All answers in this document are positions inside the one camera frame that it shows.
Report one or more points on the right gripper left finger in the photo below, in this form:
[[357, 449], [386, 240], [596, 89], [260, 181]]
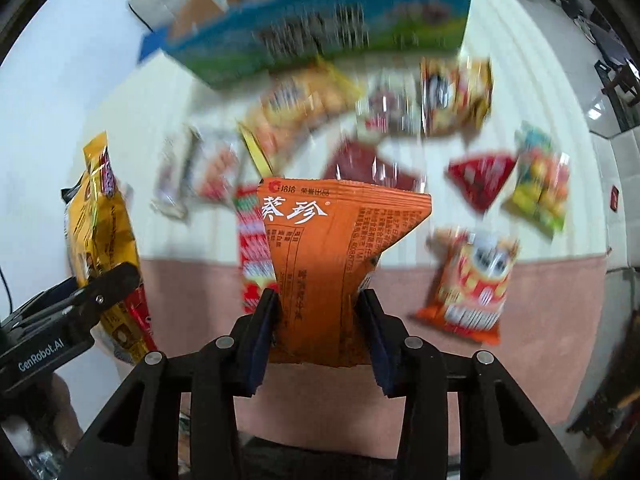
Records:
[[135, 436]]

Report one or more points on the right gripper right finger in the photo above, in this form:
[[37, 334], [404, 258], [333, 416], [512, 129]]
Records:
[[502, 435]]

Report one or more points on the yellow black snack bag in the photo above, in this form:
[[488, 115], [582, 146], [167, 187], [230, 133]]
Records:
[[99, 237]]

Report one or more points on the white beige Franzzi packet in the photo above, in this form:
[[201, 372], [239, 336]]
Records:
[[168, 192]]

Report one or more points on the red panda snack bag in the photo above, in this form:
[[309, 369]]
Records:
[[470, 296]]

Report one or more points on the red rectangular snack packet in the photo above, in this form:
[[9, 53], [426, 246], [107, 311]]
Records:
[[255, 261]]

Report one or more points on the orange snack bag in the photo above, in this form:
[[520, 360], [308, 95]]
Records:
[[325, 238]]

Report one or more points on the dark red jelly packet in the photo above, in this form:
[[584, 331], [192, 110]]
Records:
[[356, 161]]

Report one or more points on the white cookie packet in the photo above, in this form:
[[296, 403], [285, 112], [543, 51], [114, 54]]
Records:
[[214, 164]]

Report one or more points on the colourful candy balls bag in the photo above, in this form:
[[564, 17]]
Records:
[[540, 192]]

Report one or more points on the red triangular snack packet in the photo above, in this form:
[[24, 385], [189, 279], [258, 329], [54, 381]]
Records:
[[480, 178]]

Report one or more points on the small red packet on chair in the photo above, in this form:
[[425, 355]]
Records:
[[614, 198]]

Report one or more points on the blue cushion pad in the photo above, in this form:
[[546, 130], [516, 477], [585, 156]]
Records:
[[152, 42]]

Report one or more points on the white quilted chair right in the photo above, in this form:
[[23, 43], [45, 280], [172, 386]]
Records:
[[618, 160]]

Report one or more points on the yellow biscuit bag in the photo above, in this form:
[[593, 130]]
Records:
[[294, 106]]

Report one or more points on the cardboard milk box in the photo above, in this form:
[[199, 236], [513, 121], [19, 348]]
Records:
[[221, 41]]

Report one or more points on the yellow panda snack bag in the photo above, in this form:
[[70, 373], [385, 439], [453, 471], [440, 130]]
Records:
[[455, 94]]

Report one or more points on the small white cow packet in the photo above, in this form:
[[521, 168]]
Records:
[[388, 109]]

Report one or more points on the dark wooden chair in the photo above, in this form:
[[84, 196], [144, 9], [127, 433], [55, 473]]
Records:
[[620, 84]]

